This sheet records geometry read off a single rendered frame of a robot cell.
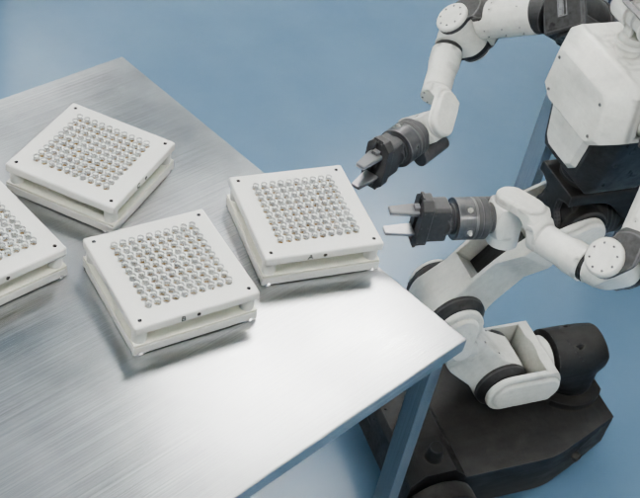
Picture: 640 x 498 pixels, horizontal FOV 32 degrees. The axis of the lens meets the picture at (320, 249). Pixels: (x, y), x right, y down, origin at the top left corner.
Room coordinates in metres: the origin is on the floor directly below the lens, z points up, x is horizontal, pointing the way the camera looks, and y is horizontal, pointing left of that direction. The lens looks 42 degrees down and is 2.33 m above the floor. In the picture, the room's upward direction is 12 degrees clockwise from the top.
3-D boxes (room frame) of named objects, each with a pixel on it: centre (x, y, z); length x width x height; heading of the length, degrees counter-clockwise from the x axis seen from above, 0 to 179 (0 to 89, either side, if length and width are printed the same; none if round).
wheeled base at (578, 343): (1.95, -0.50, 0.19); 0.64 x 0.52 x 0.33; 118
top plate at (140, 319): (1.44, 0.26, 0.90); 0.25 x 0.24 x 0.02; 38
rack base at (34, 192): (1.71, 0.49, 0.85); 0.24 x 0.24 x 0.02; 75
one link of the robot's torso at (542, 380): (1.96, -0.53, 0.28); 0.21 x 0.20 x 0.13; 118
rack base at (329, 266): (1.67, 0.04, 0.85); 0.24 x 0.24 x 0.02; 28
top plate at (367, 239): (1.67, 0.04, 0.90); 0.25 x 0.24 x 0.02; 28
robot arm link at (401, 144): (1.91, -0.10, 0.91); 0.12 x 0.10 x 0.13; 150
